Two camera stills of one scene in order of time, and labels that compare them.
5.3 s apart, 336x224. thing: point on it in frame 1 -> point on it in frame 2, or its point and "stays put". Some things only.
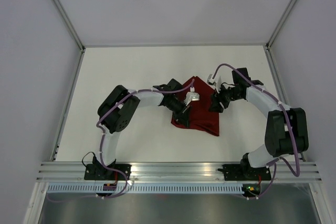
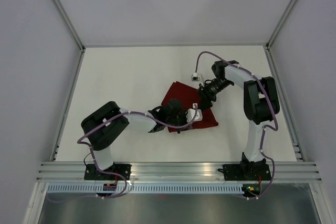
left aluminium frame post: x=61 y=9 stays put
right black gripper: x=215 y=98 -> x=203 y=91
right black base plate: x=240 y=172 stays put
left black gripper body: x=174 y=105 -> x=179 y=119
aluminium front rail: x=176 y=171 stays put
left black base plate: x=98 y=172 stays put
